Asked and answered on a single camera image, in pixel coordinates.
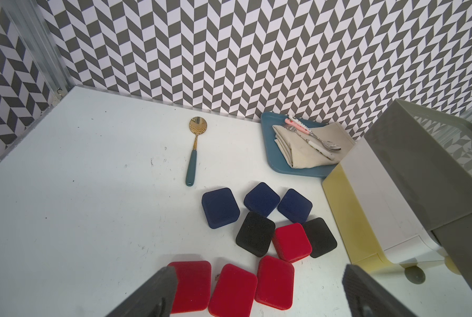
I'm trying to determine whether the black brooch box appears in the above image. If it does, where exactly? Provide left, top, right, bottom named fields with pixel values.
left=235, top=211, right=276, bottom=258
left=302, top=217, right=338, bottom=258

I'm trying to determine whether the white handled fork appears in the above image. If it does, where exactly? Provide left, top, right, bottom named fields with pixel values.
left=285, top=125, right=334, bottom=161

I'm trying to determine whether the navy brooch box middle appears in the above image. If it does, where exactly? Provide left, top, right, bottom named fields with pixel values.
left=243, top=182, right=280, bottom=217

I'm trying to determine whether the black brooch box right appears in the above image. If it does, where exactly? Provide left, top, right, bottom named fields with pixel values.
left=302, top=217, right=338, bottom=258

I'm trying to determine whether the navy brooch box left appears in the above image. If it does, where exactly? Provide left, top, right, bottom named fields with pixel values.
left=202, top=188, right=240, bottom=229

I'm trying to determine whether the red brooch box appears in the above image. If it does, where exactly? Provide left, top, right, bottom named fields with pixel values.
left=254, top=256, right=295, bottom=310
left=168, top=260, right=212, bottom=314
left=208, top=264, right=258, bottom=317
left=272, top=223, right=313, bottom=263

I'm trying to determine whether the black brooch box left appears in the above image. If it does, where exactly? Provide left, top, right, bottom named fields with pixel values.
left=235, top=211, right=276, bottom=258

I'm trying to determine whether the navy brooch box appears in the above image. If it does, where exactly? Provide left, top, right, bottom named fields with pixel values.
left=202, top=188, right=240, bottom=229
left=277, top=188, right=313, bottom=224
left=243, top=182, right=280, bottom=217

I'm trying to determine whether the three-drawer storage cabinet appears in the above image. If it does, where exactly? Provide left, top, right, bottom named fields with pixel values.
left=323, top=100, right=472, bottom=290

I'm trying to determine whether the beige folded napkin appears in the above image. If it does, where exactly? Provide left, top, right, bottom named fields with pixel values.
left=272, top=123, right=356, bottom=169

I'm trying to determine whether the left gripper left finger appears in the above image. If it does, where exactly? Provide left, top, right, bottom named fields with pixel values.
left=107, top=266, right=178, bottom=317

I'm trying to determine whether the blue tray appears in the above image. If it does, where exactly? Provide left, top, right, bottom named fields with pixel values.
left=261, top=112, right=336, bottom=178

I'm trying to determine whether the pink handled spoon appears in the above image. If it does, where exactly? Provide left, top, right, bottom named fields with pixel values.
left=284, top=118, right=342, bottom=151

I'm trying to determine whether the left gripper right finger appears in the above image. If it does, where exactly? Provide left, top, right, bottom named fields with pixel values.
left=342, top=264, right=416, bottom=317

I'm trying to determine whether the navy brooch box right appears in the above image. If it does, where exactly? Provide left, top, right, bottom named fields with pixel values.
left=277, top=188, right=313, bottom=224

